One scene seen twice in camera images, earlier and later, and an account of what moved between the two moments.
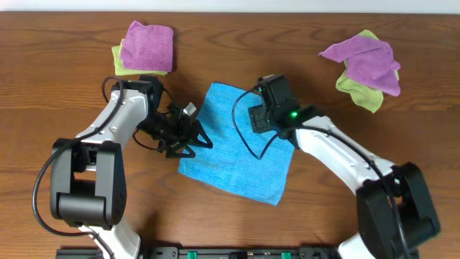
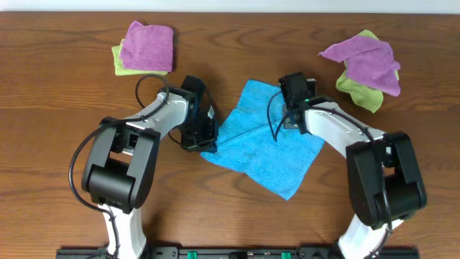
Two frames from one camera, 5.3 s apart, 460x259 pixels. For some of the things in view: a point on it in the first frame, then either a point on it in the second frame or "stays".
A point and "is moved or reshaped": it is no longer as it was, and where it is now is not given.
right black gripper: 256,116 → 287,124
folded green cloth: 121,70 stays
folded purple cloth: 146,47 stays
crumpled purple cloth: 369,61 stays
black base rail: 208,252 stays
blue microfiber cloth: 256,165 is moved or reshaped
